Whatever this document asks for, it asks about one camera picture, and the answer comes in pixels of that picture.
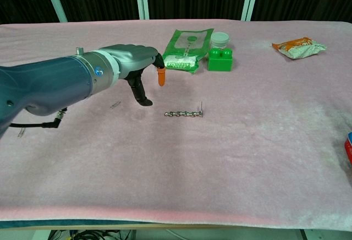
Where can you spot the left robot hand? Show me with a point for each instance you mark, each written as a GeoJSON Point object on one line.
{"type": "Point", "coordinates": [132, 57]}

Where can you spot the silver magnetic ball chain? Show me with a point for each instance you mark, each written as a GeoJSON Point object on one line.
{"type": "Point", "coordinates": [181, 113]}

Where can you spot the metal paper clip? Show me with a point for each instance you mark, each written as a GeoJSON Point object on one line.
{"type": "Point", "coordinates": [115, 104]}
{"type": "Point", "coordinates": [21, 133]}
{"type": "Point", "coordinates": [202, 106]}

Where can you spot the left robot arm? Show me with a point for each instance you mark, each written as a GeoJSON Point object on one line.
{"type": "Point", "coordinates": [49, 83]}

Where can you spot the green wet wipes packet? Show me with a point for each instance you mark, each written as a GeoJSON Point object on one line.
{"type": "Point", "coordinates": [184, 50]}

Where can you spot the green toy brick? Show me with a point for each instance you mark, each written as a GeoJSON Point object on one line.
{"type": "Point", "coordinates": [219, 62]}

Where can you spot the white round jar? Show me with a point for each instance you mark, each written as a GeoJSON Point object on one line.
{"type": "Point", "coordinates": [220, 39]}

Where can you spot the pink table cloth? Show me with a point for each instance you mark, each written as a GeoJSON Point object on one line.
{"type": "Point", "coordinates": [165, 168]}

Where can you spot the orange white snack bag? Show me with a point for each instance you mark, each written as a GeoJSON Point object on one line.
{"type": "Point", "coordinates": [299, 48]}

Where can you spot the blue snack bag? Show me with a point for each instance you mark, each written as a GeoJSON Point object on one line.
{"type": "Point", "coordinates": [349, 149]}

